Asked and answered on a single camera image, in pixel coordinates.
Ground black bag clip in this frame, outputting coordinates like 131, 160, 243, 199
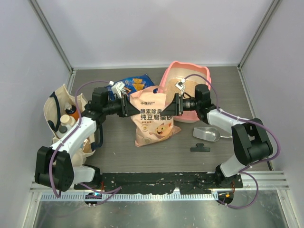
190, 143, 210, 152

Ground blue Doritos chip bag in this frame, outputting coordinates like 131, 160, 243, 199
106, 74, 154, 100

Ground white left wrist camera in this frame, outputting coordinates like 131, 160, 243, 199
109, 81, 127, 98

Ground orange bottle in tote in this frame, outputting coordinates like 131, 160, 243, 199
70, 106, 79, 121

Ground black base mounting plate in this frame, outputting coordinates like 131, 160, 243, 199
84, 172, 243, 195

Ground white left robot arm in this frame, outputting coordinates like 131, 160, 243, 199
35, 87, 140, 192

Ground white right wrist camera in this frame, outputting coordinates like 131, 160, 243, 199
175, 79, 186, 95

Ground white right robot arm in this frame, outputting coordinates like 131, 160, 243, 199
160, 84, 273, 188

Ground pink cat litter box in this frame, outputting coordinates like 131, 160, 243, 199
157, 60, 212, 123

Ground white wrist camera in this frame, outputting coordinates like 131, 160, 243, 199
175, 79, 186, 95
109, 81, 127, 98

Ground pink cat litter bag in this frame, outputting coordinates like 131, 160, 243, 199
129, 86, 181, 147

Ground metal litter scoop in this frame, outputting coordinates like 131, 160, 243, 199
193, 127, 232, 142

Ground cream canvas tote bag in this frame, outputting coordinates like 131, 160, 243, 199
44, 85, 103, 166

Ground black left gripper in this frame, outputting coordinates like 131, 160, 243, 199
103, 95, 140, 117

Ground grey-capped bottle in tote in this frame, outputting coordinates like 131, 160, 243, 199
58, 125, 68, 134

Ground white bottle in tote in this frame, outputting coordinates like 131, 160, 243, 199
60, 114, 75, 126

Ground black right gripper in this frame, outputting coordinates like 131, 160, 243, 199
161, 93, 200, 116

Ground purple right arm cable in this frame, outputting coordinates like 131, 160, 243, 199
182, 74, 282, 209

